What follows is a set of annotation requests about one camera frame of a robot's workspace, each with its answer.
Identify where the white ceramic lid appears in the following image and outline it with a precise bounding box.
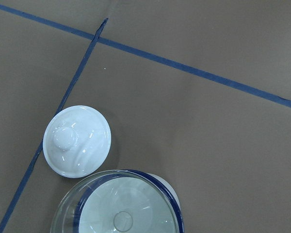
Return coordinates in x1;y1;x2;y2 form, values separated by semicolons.
43;105;112;178

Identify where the clear plastic funnel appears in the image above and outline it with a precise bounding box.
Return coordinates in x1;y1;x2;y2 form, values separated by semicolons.
50;170;182;233

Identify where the white enamel mug blue rim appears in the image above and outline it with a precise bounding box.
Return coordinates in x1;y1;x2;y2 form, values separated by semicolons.
74;169;185;233

